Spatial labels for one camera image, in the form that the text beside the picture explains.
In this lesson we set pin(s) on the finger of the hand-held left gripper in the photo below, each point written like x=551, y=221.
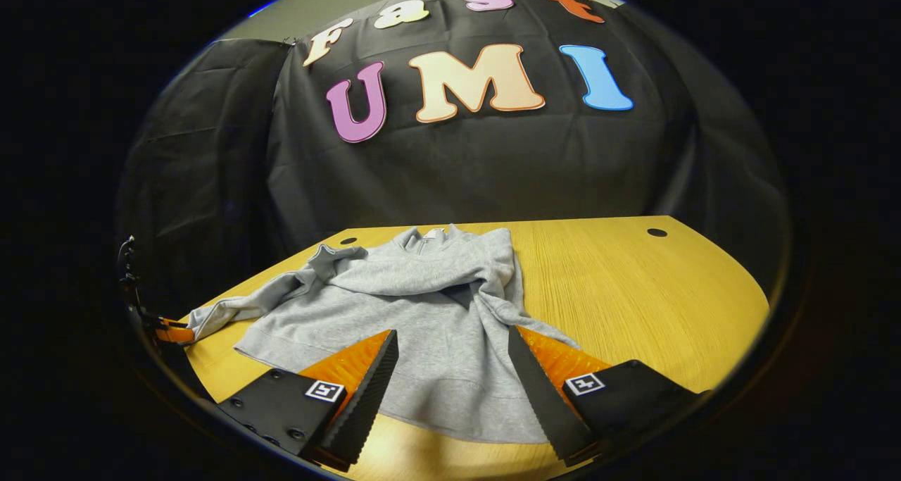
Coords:
x=176, y=333

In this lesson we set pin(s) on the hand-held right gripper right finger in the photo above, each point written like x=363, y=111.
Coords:
x=545, y=396

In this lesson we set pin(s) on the black backdrop cloth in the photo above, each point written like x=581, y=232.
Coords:
x=493, y=171

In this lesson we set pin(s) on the grey sweatshirt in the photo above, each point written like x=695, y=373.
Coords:
x=422, y=312

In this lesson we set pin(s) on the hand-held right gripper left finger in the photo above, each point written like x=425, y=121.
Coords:
x=369, y=389

